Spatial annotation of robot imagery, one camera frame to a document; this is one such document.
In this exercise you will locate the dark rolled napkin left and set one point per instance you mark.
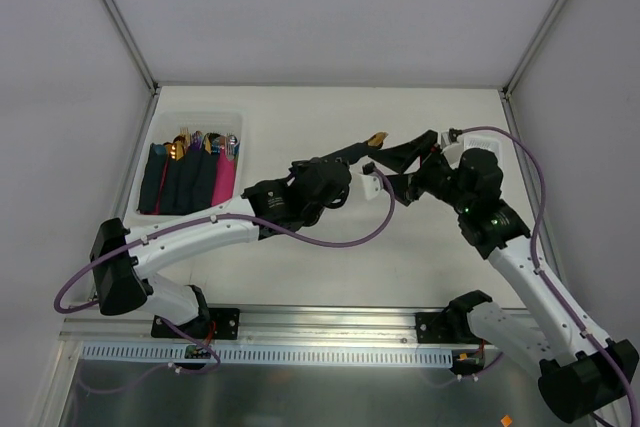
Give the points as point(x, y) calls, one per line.
point(152, 179)

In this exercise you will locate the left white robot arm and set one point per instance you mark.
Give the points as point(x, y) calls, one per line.
point(127, 265)

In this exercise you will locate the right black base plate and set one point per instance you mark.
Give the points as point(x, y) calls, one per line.
point(433, 328)

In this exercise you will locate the orange tape piece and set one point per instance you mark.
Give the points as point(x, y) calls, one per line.
point(506, 420)

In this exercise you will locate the gold fork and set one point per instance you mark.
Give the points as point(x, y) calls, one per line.
point(183, 142)

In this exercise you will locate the dark navy paper napkin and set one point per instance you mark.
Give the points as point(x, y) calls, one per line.
point(352, 153)

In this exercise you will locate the gold spoon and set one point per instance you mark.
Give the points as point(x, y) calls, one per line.
point(376, 141)

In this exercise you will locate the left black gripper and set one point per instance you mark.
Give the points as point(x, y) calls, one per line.
point(338, 158)

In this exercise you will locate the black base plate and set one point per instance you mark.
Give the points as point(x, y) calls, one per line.
point(222, 323)
point(433, 328)

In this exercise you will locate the aluminium mounting rail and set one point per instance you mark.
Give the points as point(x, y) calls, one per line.
point(270, 325)

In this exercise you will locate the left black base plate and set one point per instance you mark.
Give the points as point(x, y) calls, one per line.
point(222, 323)

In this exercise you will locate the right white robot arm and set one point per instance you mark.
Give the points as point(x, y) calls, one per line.
point(578, 367)

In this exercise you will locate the black rolled napkin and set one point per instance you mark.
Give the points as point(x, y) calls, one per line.
point(195, 184)

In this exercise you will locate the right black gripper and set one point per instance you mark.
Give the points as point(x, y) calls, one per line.
point(409, 178)

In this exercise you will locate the white plastic basket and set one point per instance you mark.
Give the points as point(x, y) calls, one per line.
point(208, 130)

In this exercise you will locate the pink rolled napkin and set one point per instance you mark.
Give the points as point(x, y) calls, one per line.
point(225, 180)

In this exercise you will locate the silver fork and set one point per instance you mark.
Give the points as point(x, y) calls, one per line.
point(231, 146)

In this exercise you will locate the small white perforated tray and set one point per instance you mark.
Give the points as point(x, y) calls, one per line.
point(488, 143)

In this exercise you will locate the white slotted cable duct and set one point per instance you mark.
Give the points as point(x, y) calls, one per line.
point(437, 358)

